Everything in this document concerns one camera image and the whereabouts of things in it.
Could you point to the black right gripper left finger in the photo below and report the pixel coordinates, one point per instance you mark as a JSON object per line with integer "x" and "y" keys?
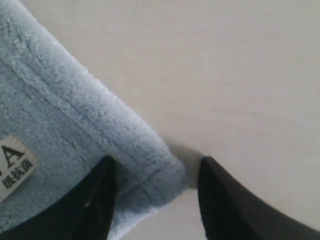
{"x": 84, "y": 213}

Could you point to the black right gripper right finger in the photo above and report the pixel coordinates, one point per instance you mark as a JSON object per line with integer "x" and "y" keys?
{"x": 229, "y": 211}

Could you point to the light blue terry towel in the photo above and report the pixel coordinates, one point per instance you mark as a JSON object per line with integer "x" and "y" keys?
{"x": 57, "y": 122}

